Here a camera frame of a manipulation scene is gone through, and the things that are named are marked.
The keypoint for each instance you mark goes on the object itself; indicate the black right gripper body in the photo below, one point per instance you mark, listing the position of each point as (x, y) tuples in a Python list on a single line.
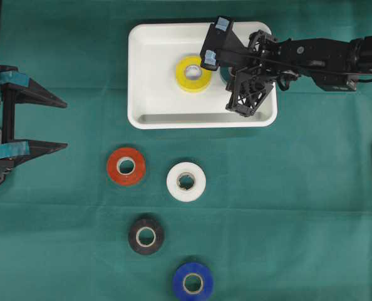
[(253, 73)]

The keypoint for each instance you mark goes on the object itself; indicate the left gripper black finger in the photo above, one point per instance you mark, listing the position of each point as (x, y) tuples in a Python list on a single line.
[(12, 154), (18, 87)]

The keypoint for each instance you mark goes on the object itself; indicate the green tape roll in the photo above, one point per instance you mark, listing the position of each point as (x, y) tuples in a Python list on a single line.
[(226, 74)]

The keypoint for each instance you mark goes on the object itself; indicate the yellow tape roll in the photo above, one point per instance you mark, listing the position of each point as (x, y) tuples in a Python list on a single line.
[(190, 76)]

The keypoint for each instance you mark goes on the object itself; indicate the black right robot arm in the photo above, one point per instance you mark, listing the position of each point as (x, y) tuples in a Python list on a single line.
[(334, 66)]

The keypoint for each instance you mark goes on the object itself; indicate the white plastic tray case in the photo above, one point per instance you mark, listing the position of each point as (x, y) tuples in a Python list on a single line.
[(155, 99)]

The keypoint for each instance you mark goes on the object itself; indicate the red tape roll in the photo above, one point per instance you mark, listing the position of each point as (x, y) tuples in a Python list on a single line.
[(126, 166)]

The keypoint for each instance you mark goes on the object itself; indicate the white tape roll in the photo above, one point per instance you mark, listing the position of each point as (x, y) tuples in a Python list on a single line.
[(186, 182)]

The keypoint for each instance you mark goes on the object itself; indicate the black tape roll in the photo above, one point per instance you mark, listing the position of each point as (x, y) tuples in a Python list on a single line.
[(146, 236)]

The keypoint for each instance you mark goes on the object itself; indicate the blue tape roll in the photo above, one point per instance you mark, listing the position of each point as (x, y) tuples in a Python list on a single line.
[(193, 281)]

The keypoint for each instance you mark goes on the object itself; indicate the green table cloth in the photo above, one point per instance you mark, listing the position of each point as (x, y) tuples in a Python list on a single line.
[(287, 209)]

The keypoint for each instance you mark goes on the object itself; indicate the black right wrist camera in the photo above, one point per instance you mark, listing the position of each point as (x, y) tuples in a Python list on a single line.
[(222, 47)]

